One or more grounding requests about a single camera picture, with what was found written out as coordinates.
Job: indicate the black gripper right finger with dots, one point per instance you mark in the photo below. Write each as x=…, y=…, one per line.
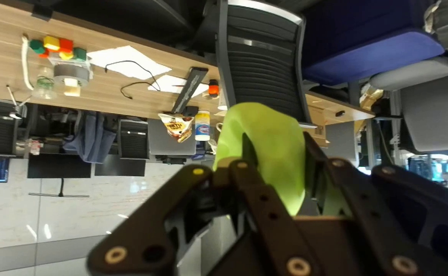
x=386, y=215

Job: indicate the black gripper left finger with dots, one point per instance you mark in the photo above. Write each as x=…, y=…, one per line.
x=193, y=215

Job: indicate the light green dimpled ball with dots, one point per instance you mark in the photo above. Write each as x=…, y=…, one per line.
x=274, y=147

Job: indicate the white plastic bottle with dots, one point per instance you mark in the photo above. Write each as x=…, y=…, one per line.
x=202, y=126

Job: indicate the black monitor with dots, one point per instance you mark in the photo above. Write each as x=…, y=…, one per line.
x=118, y=166
x=56, y=166

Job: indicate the crumpled snack bag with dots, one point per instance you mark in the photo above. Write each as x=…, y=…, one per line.
x=176, y=126

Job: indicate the long black bar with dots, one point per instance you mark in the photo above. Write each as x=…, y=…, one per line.
x=187, y=92

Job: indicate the small orange object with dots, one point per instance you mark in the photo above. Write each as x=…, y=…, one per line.
x=213, y=89

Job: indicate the dark blue jacket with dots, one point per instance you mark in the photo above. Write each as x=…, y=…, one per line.
x=90, y=138

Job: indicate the wooden office desk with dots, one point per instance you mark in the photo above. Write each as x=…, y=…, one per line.
x=131, y=97

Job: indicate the white paper sheet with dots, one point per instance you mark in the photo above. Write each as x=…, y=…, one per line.
x=125, y=62

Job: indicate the black office chair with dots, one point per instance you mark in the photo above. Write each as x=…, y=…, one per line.
x=263, y=62

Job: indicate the blue upholstered chair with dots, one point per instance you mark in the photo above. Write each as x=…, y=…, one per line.
x=366, y=46

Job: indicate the clear plastic container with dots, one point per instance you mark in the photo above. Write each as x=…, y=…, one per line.
x=70, y=74

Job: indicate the clear plastic cup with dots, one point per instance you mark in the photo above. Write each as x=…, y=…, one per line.
x=43, y=86

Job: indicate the red toy block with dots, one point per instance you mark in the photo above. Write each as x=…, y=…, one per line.
x=66, y=45

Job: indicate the yellow toy block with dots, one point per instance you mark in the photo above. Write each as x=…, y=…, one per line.
x=50, y=43

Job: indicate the white stick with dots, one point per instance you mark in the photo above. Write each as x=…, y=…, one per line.
x=24, y=63

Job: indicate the green toy block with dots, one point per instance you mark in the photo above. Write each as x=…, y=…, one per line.
x=35, y=46

